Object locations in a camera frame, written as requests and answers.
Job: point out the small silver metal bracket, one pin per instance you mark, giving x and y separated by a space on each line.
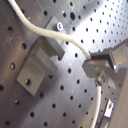
108 110

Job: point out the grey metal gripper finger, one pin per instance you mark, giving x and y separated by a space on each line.
114 55
105 77

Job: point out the grey metal cable clip bracket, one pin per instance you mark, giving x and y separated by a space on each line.
38 64

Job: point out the silver socket head screw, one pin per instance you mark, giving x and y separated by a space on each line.
59 26

